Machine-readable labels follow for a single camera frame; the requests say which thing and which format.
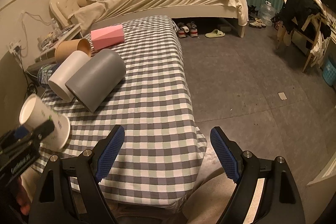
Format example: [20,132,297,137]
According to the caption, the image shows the white bedside table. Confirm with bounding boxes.
[34,24,81,63]

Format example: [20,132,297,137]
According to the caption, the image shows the blue plastic basket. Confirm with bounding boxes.
[322,56,336,86]

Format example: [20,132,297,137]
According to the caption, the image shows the brown kraft paper cup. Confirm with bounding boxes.
[55,38,92,64]

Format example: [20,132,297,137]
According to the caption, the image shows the grey checkered tablecloth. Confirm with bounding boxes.
[42,15,207,211]

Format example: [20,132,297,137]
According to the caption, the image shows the white bed frame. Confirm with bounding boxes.
[50,0,248,37]

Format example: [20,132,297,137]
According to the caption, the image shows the clear bottle on nightstand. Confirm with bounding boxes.
[51,18,62,37]

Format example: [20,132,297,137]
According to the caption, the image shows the white printed paper cup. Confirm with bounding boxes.
[19,94,71,151]

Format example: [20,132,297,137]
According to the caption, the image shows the pink faceted box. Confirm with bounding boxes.
[91,24,125,51]

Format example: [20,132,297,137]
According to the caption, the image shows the grey cylinder cup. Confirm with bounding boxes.
[65,49,126,113]

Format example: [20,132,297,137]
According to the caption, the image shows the blue labelled water bottle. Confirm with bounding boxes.
[37,64,60,89]

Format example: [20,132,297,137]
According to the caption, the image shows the pair of sneakers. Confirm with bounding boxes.
[177,22,198,38]

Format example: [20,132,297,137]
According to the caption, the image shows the green slipper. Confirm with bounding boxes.
[205,29,225,38]

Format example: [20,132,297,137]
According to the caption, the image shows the dark grey sofa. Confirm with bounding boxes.
[0,52,38,136]

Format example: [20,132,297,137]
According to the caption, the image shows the white cylinder cup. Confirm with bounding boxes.
[48,51,90,102]

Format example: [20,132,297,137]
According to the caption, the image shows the wooden chair with clothes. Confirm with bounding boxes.
[271,0,331,72]

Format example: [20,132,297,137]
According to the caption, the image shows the large clear water jug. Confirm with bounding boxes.
[259,1,276,26]

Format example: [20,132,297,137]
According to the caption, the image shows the white charging cable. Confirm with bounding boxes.
[20,10,53,58]

